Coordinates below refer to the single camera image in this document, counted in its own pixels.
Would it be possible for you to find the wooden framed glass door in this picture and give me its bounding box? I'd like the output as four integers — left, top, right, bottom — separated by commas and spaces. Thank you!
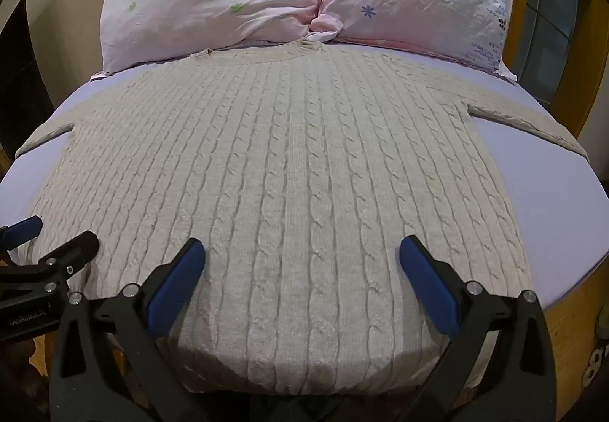
503, 0, 609, 140

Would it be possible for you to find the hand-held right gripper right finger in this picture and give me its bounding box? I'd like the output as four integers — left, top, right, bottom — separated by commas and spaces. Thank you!
399, 235, 557, 422

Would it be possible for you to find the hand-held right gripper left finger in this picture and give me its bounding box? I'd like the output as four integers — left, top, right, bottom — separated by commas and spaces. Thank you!
50, 238, 206, 422

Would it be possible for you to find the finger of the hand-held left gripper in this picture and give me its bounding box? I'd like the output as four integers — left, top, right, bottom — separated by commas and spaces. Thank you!
39, 231, 100, 292
0, 215, 45, 256

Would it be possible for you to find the cream cable-knit sweater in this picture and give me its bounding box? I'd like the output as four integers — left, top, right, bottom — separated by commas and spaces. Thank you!
14, 38, 590, 397

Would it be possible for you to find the wooden bed frame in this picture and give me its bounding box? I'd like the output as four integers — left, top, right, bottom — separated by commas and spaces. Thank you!
542, 255, 609, 422

